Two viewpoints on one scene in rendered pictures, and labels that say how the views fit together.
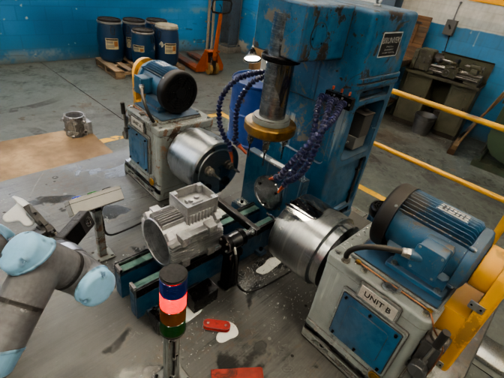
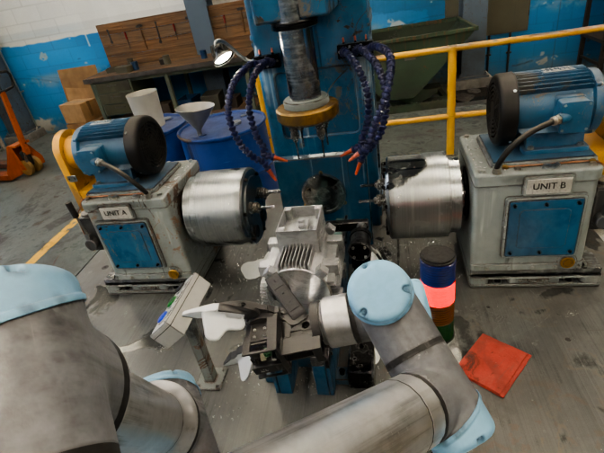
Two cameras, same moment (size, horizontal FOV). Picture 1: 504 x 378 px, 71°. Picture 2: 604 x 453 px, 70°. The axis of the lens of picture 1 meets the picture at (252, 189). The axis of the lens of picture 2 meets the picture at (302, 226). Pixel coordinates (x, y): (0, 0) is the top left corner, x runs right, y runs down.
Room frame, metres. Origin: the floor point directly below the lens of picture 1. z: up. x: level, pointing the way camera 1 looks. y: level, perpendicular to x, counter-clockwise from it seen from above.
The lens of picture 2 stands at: (0.10, 0.60, 1.67)
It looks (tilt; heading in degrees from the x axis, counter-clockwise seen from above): 31 degrees down; 333
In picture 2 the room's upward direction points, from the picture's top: 10 degrees counter-clockwise
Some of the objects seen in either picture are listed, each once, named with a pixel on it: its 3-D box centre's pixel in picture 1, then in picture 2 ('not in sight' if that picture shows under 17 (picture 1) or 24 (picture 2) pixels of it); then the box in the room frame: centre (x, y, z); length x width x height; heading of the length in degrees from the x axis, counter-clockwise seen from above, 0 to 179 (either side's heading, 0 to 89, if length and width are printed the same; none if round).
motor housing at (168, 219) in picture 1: (182, 229); (305, 269); (0.89, 0.21, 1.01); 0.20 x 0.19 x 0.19; 138
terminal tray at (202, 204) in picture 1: (193, 203); (301, 229); (0.92, 0.18, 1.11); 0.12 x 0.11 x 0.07; 138
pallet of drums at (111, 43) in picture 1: (140, 46); not in sight; (5.91, 2.15, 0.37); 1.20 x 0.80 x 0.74; 135
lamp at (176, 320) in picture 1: (172, 309); (437, 306); (0.52, 0.14, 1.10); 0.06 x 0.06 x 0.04
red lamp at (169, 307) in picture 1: (172, 296); (437, 288); (0.52, 0.14, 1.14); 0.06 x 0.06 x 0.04
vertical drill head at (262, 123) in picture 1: (275, 93); (301, 68); (1.15, -0.03, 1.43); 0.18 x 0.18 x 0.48
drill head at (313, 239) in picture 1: (319, 244); (429, 194); (0.90, -0.25, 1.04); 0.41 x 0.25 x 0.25; 48
